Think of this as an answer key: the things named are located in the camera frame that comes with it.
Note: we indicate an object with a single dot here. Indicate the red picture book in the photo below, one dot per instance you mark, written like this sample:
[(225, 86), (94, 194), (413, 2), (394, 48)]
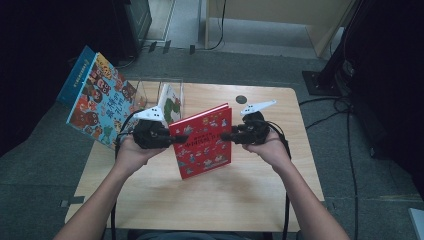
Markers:
[(203, 153)]

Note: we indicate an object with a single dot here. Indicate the dark cabinet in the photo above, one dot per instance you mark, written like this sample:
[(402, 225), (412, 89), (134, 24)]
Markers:
[(136, 20)]

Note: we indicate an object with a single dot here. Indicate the blue animal picture book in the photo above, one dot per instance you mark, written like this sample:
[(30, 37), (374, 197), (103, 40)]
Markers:
[(96, 96)]

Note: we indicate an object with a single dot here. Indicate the person's left hand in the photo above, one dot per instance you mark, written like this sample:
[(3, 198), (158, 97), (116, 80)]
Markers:
[(131, 156)]

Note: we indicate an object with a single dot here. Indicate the black floor tape strip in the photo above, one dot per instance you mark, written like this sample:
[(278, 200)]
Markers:
[(192, 49), (166, 46), (152, 46)]

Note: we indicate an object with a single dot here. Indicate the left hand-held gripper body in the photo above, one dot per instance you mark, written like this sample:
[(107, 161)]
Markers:
[(150, 135)]

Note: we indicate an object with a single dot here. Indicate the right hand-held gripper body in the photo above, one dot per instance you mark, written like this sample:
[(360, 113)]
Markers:
[(253, 131)]

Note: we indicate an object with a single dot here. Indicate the white flat object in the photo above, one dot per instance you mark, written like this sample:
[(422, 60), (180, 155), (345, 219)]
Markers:
[(417, 223)]

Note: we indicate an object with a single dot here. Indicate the black metal stand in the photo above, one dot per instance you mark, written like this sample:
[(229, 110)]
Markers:
[(320, 83)]

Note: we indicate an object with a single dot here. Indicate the grey floor tape patch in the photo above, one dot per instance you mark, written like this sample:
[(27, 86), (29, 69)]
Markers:
[(72, 201)]

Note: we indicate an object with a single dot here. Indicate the clear acrylic book rack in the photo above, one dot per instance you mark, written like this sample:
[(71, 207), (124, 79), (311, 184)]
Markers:
[(150, 90)]

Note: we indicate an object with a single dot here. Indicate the dinosaur picture book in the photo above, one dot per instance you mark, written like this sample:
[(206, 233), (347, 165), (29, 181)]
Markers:
[(171, 103)]

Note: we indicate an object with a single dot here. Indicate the dark round table grommet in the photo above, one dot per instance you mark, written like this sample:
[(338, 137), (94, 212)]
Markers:
[(241, 99)]

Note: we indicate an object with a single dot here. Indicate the beige wooden board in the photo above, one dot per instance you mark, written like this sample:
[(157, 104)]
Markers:
[(266, 10)]

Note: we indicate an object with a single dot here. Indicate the person's right hand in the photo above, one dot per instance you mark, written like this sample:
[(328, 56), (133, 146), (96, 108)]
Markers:
[(273, 151)]

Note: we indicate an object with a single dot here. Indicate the dark curtain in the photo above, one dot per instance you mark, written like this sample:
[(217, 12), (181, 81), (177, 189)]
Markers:
[(40, 50), (393, 83)]

